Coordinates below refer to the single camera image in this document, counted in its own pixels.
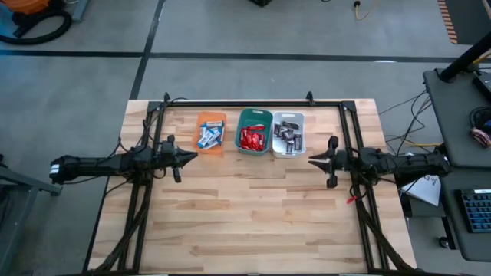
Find dark grey desk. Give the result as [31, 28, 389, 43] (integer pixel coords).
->
[423, 67, 491, 168]

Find black aluminium table frame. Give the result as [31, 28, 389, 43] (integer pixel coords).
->
[87, 90, 414, 275]

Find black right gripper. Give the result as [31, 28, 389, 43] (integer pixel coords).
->
[307, 135, 353, 189]

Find white plastic basket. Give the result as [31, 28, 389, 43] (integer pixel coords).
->
[271, 110, 308, 159]

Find teal plastic basket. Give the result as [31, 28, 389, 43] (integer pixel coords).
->
[234, 107, 275, 156]

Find red wire bundle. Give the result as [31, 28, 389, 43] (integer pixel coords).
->
[470, 127, 491, 149]

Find orange shop vacuum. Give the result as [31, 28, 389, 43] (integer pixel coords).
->
[0, 0, 53, 25]

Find grey metal table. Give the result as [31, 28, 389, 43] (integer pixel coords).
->
[0, 153, 64, 275]

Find computer keyboard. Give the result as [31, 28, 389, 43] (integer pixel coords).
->
[455, 188, 491, 234]

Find black mat with orange stripes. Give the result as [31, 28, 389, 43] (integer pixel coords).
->
[437, 0, 491, 45]

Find black coiled cable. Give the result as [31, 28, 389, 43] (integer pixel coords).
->
[468, 106, 491, 130]

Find grey keyboard shelf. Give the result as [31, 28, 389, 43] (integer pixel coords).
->
[437, 166, 491, 262]

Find white paper sheet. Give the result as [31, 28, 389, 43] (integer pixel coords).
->
[400, 174, 442, 207]

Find black vacuum hose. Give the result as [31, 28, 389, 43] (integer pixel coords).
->
[0, 9, 74, 46]

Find yellow power cable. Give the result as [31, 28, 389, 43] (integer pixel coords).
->
[353, 0, 379, 21]

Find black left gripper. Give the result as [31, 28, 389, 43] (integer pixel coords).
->
[159, 133, 199, 184]

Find black diagonal pole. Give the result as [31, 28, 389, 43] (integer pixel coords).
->
[438, 32, 491, 84]

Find orange plastic basket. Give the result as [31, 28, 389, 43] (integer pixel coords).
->
[191, 110, 228, 156]

